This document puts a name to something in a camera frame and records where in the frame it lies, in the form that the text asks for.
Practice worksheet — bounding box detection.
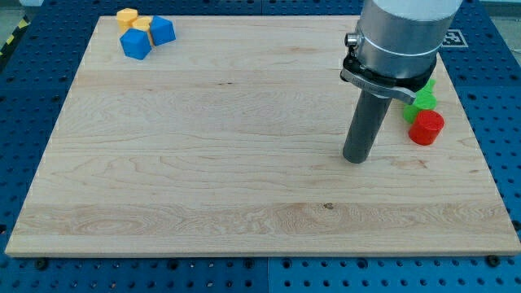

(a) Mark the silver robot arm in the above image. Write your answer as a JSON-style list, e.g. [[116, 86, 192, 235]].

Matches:
[[340, 0, 462, 104]]

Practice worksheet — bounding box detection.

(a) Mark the yellow hexagon block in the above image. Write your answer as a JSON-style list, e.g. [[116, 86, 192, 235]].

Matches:
[[116, 8, 138, 33]]

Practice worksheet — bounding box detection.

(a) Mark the light wooden board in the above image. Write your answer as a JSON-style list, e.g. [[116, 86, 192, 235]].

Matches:
[[6, 16, 520, 258]]

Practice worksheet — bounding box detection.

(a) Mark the grey cylindrical pointer rod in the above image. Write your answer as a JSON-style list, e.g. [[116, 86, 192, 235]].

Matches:
[[343, 90, 392, 164]]

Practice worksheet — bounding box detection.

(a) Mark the blue cube block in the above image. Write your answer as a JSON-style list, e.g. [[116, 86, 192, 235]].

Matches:
[[150, 15, 177, 46]]

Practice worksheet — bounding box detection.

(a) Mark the blue pentagon block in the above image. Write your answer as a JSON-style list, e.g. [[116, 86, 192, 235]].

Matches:
[[120, 28, 151, 60]]

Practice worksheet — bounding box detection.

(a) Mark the red cylinder block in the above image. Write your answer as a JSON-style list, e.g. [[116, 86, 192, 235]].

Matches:
[[408, 110, 444, 146]]

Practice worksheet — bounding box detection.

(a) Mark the green cylinder block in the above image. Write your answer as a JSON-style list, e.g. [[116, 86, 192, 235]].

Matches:
[[403, 91, 437, 124]]

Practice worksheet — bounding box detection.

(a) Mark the yellow block behind blue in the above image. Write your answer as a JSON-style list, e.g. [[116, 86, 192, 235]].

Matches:
[[131, 15, 155, 46]]

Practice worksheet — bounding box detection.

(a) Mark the green star block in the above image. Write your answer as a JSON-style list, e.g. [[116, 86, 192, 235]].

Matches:
[[421, 79, 436, 94]]

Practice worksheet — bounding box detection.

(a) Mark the fiducial marker tag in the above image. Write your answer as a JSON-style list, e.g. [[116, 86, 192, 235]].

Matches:
[[441, 29, 468, 49]]

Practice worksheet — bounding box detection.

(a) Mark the black bolt left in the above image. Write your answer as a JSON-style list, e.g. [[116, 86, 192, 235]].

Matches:
[[34, 258, 49, 271]]

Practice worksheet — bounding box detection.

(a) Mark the black bolt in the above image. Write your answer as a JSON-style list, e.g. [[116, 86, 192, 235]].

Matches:
[[34, 258, 49, 271], [486, 255, 501, 268]]

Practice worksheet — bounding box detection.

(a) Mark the black bolt right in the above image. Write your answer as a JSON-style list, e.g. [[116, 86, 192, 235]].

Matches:
[[486, 255, 501, 268]]

